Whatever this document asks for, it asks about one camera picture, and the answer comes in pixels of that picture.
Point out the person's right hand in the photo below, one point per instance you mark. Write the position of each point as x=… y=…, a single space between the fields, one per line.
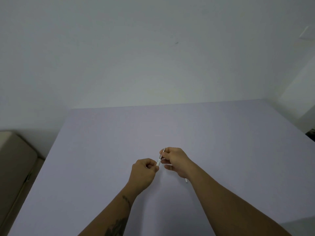
x=179 y=162

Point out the person's left hand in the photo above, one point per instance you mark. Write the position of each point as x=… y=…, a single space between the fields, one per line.
x=142 y=175

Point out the white pen barrel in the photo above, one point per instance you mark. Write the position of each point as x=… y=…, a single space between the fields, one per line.
x=158 y=162

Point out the person's left forearm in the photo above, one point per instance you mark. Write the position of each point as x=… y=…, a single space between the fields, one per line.
x=113 y=213

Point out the person's right forearm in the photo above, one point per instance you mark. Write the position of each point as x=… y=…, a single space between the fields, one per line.
x=228 y=206

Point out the beige cabinet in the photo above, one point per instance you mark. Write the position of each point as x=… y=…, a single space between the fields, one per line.
x=14 y=174

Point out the dark object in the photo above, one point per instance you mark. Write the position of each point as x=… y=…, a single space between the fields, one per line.
x=311 y=135

